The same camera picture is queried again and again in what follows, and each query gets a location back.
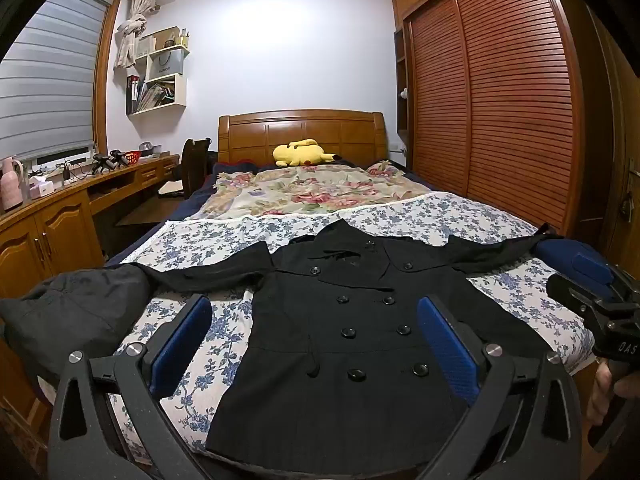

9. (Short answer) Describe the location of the wooden door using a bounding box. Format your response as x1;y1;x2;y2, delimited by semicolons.
590;10;640;281

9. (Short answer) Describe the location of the wooden louvred wardrobe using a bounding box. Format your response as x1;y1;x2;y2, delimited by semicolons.
391;0;601;251

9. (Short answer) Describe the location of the yellow plush toy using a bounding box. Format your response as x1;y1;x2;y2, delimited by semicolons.
272;138;337;168

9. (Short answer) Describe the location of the black device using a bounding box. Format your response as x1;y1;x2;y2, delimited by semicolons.
92;150;126;171

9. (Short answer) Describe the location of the grey window blind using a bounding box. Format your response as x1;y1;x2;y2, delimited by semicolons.
0;0;108;161

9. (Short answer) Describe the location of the wooden desk with cabinets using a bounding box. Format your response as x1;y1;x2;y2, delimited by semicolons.
0;152;181;461

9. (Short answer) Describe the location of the pink floral blanket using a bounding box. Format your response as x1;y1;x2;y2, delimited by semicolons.
187;160;433;221

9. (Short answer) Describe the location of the pink thermos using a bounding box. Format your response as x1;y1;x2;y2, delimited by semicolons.
0;156;23;211

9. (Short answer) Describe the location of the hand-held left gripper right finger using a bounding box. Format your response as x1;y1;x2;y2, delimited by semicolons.
416;294;583;480

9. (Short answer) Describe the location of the white wall shelf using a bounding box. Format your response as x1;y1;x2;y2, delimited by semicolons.
125;26;191;116

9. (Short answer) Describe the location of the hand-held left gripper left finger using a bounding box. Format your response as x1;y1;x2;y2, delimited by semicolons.
47;292;216;480

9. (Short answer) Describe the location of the black buttoned coat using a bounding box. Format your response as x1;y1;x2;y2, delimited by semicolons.
132;219;566;473

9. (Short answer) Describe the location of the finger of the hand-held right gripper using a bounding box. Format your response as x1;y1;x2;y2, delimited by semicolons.
531;238;618;301
546;271;631;333

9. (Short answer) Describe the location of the stack of books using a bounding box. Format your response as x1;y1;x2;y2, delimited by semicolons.
137;82;176;111

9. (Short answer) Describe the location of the wooden window frame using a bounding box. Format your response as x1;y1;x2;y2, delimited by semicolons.
75;0;123;153

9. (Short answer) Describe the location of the wooden bed headboard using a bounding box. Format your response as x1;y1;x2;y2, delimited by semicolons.
218;109;388;167

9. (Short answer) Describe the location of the metal door handle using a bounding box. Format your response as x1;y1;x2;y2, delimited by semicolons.
620;157;640;216

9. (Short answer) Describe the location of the dark grey garment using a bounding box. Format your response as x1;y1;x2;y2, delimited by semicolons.
0;262;153;386

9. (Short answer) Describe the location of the blue floral bed sheet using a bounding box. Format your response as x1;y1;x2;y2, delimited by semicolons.
107;192;596;466

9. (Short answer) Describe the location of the dark wooden chair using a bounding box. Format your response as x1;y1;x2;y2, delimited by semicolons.
157;137;213;201

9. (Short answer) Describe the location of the person's right hand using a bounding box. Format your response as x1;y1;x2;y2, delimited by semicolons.
586;359;640;427

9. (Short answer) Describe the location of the tied beige curtain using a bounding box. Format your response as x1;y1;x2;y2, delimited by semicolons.
114;0;158;68

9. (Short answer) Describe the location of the white paper bag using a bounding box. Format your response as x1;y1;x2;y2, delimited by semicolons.
148;47;186;81

